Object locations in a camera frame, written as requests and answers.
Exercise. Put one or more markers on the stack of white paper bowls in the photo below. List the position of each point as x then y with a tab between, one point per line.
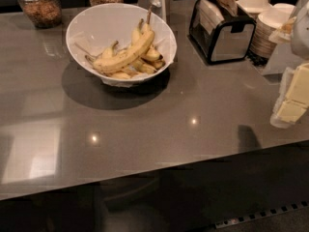
254	7

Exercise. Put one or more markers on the bottom yellow banana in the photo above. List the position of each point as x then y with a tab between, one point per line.
120	75

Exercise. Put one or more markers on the black chrome napkin dispenser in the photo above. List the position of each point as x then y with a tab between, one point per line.
219	36

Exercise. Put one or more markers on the right upright yellow banana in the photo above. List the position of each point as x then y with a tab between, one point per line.
152	54

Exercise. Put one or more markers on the left glass cereal jar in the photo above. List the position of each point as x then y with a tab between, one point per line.
42	13

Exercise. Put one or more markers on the large top yellow banana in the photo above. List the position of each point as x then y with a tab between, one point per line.
119	61

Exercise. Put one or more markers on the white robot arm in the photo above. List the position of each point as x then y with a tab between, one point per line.
300	37

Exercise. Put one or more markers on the white bowl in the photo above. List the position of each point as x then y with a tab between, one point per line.
94	29

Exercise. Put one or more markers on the lower spotted yellow banana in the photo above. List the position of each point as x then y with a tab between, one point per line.
148	67

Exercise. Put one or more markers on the left small yellow banana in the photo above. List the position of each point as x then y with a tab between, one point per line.
109	51

